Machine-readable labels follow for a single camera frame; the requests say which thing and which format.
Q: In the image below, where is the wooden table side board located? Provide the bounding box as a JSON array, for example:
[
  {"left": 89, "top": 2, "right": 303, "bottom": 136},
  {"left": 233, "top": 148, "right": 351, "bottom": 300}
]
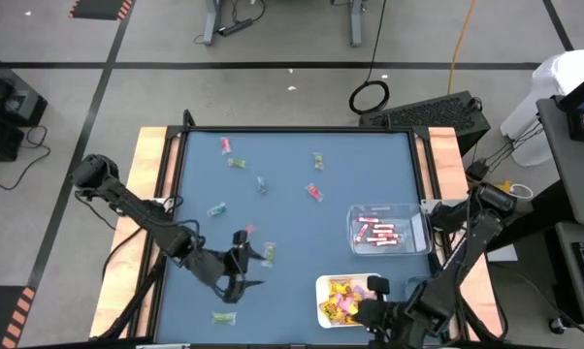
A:
[
  {"left": 414, "top": 126, "right": 504, "bottom": 340},
  {"left": 88, "top": 126, "right": 182, "bottom": 339}
]

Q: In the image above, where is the large yellow pink candy packet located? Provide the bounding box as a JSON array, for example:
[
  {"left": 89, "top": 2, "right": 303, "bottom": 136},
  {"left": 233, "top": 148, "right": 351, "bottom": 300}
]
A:
[{"left": 334, "top": 294, "right": 361, "bottom": 316}]

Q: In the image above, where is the clear plastic container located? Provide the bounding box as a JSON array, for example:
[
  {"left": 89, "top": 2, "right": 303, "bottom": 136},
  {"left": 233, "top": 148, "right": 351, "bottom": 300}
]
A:
[{"left": 345, "top": 202, "right": 433, "bottom": 257}]

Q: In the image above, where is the teal plastic bin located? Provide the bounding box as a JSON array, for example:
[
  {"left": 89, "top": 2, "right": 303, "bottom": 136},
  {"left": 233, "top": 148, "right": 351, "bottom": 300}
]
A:
[{"left": 403, "top": 274, "right": 432, "bottom": 297}]

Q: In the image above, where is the white plastic cover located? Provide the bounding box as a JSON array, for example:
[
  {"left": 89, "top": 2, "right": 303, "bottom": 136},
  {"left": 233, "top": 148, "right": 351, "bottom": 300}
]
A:
[{"left": 499, "top": 48, "right": 584, "bottom": 168}]

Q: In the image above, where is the gray desk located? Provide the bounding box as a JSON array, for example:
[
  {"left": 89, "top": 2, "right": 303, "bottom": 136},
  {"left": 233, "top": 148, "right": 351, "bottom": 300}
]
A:
[
  {"left": 536, "top": 96, "right": 584, "bottom": 227},
  {"left": 553, "top": 221, "right": 584, "bottom": 335}
]

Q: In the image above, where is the black hanging coiled cable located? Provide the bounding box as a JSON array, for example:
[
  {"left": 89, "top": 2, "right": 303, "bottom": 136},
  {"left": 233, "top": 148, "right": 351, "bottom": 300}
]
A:
[{"left": 347, "top": 0, "right": 391, "bottom": 116}]

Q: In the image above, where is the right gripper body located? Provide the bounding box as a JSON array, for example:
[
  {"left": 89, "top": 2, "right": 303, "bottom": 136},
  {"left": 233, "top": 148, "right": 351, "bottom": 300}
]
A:
[{"left": 352, "top": 274, "right": 420, "bottom": 349}]

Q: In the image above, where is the black equipment case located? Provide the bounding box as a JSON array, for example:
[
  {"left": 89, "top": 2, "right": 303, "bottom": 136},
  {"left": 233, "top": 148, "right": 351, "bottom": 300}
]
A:
[{"left": 0, "top": 46, "right": 49, "bottom": 164}]

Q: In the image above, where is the yellow hanging cable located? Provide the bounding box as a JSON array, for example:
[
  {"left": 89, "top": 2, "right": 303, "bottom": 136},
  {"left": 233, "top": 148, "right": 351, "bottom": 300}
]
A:
[{"left": 446, "top": 0, "right": 478, "bottom": 96}]

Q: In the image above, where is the gray desk leg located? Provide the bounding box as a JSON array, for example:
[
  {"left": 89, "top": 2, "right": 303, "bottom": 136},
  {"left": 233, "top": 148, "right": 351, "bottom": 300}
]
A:
[
  {"left": 202, "top": 0, "right": 224, "bottom": 48},
  {"left": 347, "top": 0, "right": 366, "bottom": 48}
]

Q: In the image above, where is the black hazard striped mat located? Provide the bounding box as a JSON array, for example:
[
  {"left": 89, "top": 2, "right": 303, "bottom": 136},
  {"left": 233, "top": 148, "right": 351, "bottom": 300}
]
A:
[
  {"left": 0, "top": 284, "right": 37, "bottom": 349},
  {"left": 68, "top": 0, "right": 136, "bottom": 21}
]

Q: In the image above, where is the white cable loop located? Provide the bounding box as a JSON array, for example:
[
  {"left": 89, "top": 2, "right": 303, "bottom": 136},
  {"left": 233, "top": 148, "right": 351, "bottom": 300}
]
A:
[{"left": 507, "top": 182, "right": 535, "bottom": 202}]

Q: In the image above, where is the black computer tower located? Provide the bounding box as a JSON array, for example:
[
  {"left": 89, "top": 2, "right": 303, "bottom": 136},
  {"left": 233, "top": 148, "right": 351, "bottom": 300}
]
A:
[{"left": 358, "top": 90, "right": 492, "bottom": 156}]

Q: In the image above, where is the black floor cable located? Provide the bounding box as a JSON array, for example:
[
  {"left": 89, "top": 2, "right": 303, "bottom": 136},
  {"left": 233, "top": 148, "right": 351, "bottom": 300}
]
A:
[{"left": 0, "top": 124, "right": 52, "bottom": 191}]

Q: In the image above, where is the black power brick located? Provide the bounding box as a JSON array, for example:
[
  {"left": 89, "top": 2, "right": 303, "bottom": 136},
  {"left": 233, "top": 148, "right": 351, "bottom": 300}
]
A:
[{"left": 466, "top": 159, "right": 490, "bottom": 181}]

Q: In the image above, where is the white plastic bin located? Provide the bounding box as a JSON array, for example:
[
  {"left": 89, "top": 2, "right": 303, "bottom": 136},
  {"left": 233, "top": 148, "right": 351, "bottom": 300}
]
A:
[{"left": 314, "top": 272, "right": 390, "bottom": 330}]

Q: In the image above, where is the white paper sheet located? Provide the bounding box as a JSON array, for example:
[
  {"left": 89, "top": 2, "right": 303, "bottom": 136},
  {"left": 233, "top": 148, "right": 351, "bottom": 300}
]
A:
[{"left": 485, "top": 240, "right": 519, "bottom": 264}]

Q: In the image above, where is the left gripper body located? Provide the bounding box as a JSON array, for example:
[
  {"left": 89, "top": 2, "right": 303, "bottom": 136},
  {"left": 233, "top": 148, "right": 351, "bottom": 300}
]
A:
[{"left": 182, "top": 230, "right": 254, "bottom": 305}]

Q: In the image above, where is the black power strip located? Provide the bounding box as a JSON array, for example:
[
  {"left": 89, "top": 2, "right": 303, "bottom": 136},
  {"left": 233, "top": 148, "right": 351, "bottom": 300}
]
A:
[{"left": 217, "top": 17, "right": 254, "bottom": 38}]

